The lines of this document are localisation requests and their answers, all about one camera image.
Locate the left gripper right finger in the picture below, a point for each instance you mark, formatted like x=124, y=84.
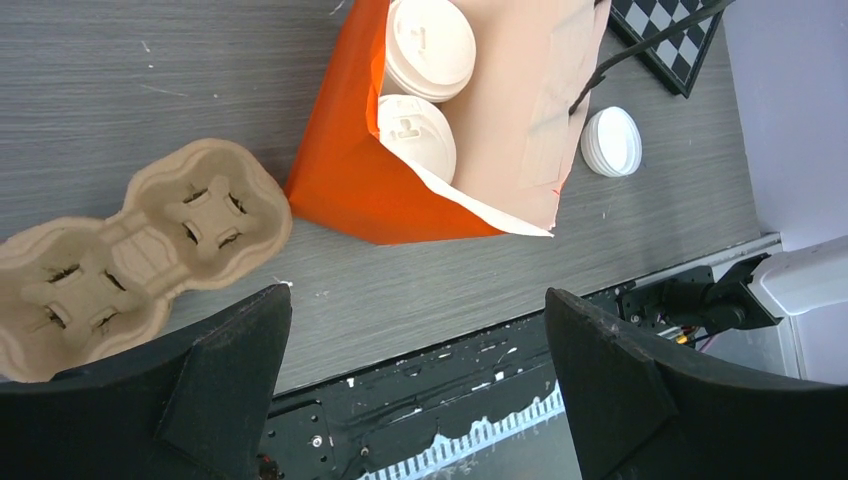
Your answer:
x=643, y=407

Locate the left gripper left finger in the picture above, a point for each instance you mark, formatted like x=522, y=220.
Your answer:
x=191, y=404

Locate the stack of white lids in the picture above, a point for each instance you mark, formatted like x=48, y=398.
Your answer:
x=611, y=144

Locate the orange paper bag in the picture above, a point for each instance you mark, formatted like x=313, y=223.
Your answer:
x=517, y=127

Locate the white plastic cup lid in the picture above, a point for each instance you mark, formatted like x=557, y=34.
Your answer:
x=430, y=50

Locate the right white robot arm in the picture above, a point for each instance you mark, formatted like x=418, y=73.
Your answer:
x=761, y=291

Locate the brown cardboard cup carrier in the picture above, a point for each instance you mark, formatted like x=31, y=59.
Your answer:
x=75, y=290

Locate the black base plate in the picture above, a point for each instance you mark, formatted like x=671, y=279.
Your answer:
x=421, y=415

